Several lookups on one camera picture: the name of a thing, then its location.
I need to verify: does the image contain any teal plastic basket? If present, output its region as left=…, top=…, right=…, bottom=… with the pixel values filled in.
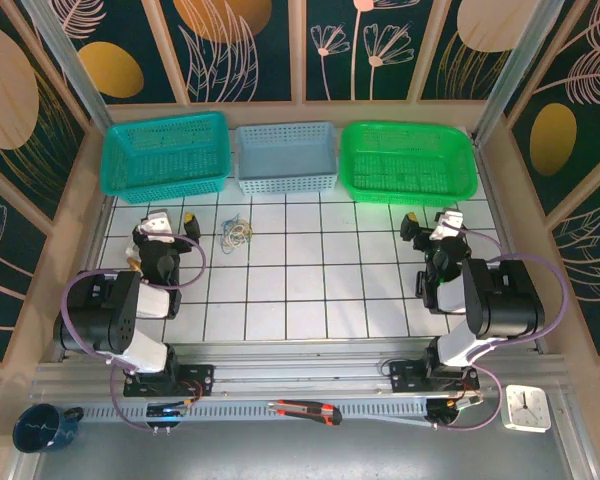
left=99, top=110, right=232, bottom=205

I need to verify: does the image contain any green plastic basket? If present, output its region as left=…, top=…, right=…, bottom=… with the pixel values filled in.
left=339, top=121, right=480, bottom=209

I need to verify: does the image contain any light blue plastic basket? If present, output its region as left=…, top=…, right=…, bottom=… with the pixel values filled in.
left=234, top=121, right=340, bottom=197

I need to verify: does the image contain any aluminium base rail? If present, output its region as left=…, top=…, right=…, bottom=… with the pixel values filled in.
left=29, top=335, right=569, bottom=401

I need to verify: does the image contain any small controller board with wires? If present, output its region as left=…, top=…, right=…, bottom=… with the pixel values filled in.
left=426, top=396, right=484, bottom=419
left=144, top=403, right=190, bottom=420

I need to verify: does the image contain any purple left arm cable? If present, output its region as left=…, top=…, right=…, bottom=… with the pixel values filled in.
left=60, top=232, right=206, bottom=432

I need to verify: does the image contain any white square clock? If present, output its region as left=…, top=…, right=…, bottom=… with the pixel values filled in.
left=501, top=383, right=552, bottom=434

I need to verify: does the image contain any thin white cable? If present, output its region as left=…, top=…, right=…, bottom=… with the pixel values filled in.
left=222, top=215, right=254, bottom=249
left=222, top=219, right=254, bottom=253

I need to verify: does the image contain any grey slotted cable duct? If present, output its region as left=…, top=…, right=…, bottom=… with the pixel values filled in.
left=82, top=398, right=481, bottom=422

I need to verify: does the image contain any aluminium frame post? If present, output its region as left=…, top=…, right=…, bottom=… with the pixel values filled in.
left=472, top=0, right=567, bottom=147
left=21, top=0, right=115, bottom=136

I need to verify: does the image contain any dark blue mug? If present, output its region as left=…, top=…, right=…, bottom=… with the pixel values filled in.
left=12, top=403, right=85, bottom=455

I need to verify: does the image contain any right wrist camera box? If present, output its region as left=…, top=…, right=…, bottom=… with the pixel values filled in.
left=429, top=208, right=466, bottom=242

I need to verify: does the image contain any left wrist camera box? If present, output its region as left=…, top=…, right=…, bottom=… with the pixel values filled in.
left=138, top=209, right=175, bottom=236

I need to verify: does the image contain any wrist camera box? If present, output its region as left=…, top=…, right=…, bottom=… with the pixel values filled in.
left=429, top=208, right=466, bottom=242
left=138, top=209, right=175, bottom=236

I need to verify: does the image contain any red black utility knife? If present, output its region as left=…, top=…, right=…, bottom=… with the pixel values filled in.
left=267, top=398, right=344, bottom=427

